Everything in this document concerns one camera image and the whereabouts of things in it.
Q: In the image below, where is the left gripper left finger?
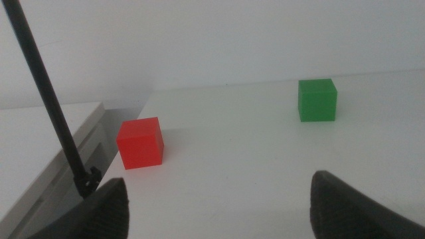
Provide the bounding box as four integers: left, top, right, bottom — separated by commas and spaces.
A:
26, 177, 130, 239

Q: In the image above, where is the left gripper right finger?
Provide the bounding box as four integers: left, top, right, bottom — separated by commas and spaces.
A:
309, 170, 425, 239

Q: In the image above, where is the red cube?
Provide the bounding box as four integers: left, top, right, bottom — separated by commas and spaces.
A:
116, 116, 165, 171

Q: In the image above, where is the green cube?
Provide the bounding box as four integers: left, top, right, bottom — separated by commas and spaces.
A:
297, 78, 338, 123

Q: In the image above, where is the black cable clip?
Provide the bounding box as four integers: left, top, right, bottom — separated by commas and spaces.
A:
73, 166, 103, 199

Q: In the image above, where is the black braided cable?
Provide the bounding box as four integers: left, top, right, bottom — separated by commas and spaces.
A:
1, 0, 90, 192

